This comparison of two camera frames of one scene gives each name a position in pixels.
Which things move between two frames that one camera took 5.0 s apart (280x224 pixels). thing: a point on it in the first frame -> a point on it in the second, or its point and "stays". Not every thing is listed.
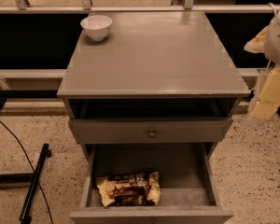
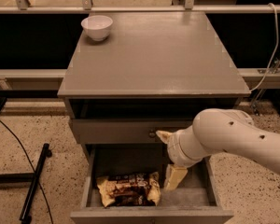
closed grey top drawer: (151, 131) stays
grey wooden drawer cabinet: (159, 87) stays
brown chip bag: (130, 189) stays
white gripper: (278, 42) -> (175, 148)
